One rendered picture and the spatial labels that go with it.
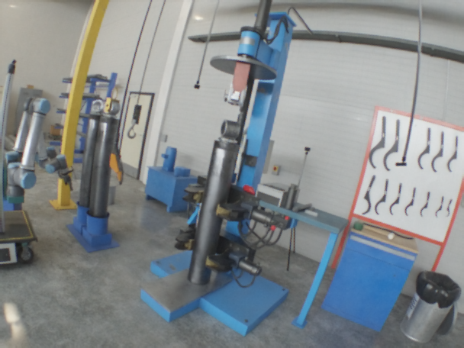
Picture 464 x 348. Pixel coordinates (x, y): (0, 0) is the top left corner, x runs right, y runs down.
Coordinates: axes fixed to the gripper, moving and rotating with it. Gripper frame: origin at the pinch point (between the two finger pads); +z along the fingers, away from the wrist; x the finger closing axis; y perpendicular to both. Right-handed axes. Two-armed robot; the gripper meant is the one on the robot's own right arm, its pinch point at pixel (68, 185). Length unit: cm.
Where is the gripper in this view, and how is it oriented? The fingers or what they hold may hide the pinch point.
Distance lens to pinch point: 274.8
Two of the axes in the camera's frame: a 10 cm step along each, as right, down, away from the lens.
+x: 8.3, 3.7, -4.3
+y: -5.6, 4.1, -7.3
